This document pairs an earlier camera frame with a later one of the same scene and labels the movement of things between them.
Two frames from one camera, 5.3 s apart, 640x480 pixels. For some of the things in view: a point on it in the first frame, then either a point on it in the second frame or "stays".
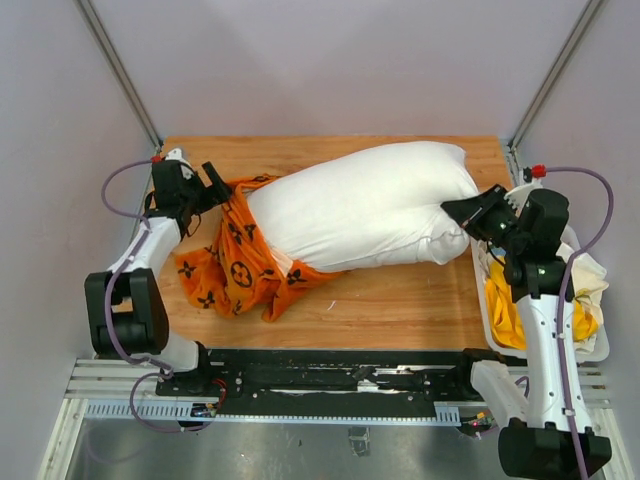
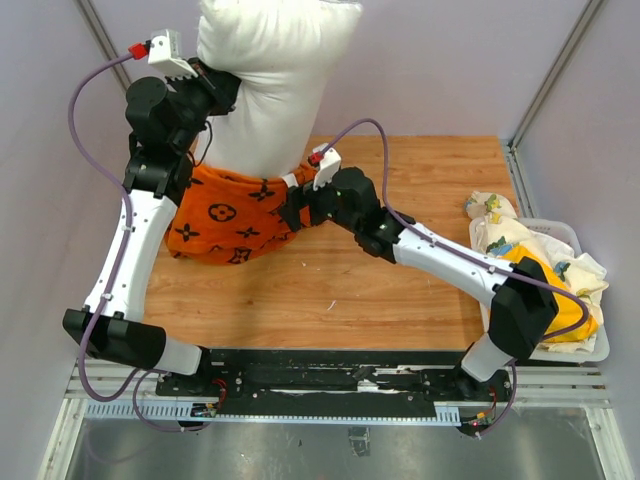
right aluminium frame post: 589,11 stays
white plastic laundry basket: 596,352 stays
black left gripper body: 197,196 -> 199,98
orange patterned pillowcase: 237,270 -> 226,217
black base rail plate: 341,375 stays
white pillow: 369,207 -> 281,52
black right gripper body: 500,223 -> 323,206
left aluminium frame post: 86,9 stays
